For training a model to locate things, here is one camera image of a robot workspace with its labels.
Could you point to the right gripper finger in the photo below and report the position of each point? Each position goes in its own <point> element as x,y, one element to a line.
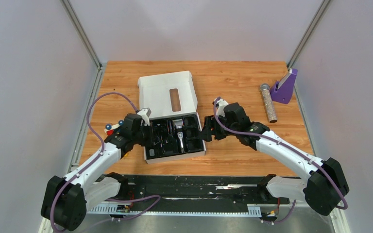
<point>220,132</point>
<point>206,132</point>

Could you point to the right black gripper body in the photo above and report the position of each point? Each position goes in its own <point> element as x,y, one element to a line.
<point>231,127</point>

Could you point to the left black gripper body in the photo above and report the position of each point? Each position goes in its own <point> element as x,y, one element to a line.
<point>144,136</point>

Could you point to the black silver hair clipper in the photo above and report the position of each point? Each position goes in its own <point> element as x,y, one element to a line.
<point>178,126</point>

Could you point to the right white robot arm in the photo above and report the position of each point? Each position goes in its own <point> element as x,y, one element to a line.
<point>321,183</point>

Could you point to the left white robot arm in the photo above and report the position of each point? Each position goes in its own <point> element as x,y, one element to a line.
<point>67,199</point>

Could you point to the red blue toy block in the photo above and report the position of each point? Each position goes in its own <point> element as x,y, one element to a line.
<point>111,129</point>

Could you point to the glittery silver cylinder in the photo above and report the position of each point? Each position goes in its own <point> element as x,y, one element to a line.
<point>268,103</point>

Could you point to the white box with black tray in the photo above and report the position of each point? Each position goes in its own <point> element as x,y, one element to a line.
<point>171,96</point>

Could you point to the purple wedge stand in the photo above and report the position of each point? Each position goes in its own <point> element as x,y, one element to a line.
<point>282,90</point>

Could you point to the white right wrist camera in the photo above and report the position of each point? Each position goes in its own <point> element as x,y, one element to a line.
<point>220,106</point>

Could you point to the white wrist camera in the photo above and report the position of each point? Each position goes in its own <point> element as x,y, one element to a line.
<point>145,114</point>
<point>220,106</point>

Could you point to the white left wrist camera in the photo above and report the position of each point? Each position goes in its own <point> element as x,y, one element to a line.
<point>145,114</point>

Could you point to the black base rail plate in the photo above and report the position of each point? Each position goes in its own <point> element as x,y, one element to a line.
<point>177,195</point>

